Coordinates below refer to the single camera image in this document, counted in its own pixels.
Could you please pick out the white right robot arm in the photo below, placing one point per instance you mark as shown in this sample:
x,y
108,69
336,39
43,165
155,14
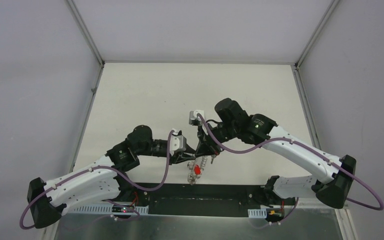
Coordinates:
x,y
330,176

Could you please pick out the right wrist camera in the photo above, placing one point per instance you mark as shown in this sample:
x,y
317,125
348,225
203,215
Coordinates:
x,y
194,120

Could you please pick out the red key tag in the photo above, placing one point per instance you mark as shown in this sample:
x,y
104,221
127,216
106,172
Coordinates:
x,y
197,170

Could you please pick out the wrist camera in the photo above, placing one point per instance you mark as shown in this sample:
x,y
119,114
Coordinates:
x,y
194,120
178,143

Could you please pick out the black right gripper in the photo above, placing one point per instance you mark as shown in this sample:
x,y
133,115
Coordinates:
x,y
206,146

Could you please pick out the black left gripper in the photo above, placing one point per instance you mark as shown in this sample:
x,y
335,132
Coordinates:
x,y
177,153

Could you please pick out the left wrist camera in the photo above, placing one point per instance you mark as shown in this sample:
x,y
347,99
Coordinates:
x,y
178,143

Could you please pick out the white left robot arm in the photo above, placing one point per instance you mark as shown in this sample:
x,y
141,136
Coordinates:
x,y
104,179

